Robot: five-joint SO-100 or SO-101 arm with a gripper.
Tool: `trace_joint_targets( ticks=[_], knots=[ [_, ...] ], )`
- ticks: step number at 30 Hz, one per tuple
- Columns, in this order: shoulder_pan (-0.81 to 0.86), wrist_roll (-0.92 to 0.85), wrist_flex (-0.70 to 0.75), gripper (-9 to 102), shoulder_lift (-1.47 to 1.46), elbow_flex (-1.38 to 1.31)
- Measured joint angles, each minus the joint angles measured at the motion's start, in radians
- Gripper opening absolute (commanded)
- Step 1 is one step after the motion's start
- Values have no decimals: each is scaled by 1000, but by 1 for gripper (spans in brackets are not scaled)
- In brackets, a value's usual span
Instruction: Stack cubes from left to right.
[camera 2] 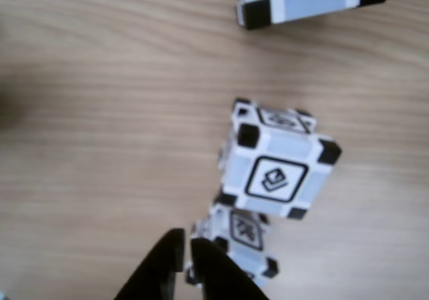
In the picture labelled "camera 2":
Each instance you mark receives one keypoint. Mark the white cube double diamond symbol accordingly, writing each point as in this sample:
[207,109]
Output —
[278,179]

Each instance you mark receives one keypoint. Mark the white cube lightning symbol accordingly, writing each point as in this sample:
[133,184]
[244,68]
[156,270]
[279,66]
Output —
[301,2]

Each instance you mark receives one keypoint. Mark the white cube lamp symbol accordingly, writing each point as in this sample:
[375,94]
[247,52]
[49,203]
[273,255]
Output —
[244,233]

